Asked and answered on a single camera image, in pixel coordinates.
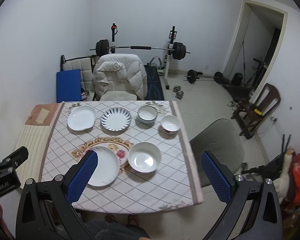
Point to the barbell on floor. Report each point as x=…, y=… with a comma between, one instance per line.
x=193, y=76

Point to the dark wooden chair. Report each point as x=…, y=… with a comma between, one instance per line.
x=249, y=115

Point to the blue leaf pattern plate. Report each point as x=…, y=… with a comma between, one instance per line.
x=116, y=119

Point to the checked floral tablecloth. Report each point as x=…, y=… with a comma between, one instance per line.
x=175, y=184

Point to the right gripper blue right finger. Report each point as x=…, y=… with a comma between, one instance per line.
x=219, y=176

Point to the white puffer jacket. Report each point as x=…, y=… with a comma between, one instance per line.
x=132, y=72

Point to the light blue black-rimmed bowl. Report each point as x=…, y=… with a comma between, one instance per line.
x=147, y=114

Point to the white weight bench rack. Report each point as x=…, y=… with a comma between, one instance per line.
x=167, y=59

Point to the barbell on rack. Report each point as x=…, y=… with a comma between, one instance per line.
x=178, y=50

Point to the white bowl red flowers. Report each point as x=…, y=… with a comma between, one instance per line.
x=170, y=124

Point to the white plate floral edge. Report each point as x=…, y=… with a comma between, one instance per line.
x=109, y=163

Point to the blue folded mat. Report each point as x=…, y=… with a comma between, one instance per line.
x=68, y=86

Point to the white scalloped plate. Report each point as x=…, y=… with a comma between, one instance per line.
x=81, y=118

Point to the folded beige chair black frame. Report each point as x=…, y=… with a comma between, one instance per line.
x=86, y=66

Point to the dark blue bench pad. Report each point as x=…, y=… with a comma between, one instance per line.
x=154, y=91

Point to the red and white plush toy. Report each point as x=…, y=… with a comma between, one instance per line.
x=287, y=186

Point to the beige striped table runner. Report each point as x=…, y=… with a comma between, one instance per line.
x=36, y=139

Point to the chrome dumbbell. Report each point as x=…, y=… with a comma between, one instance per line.
x=178, y=92

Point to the large white bowl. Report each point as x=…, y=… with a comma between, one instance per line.
x=144, y=157

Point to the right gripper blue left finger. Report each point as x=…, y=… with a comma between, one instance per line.
x=78, y=176

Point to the brown placemat with paper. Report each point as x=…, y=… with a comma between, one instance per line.
x=44, y=115

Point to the grey green upholstered chair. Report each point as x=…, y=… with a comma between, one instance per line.
x=221, y=139

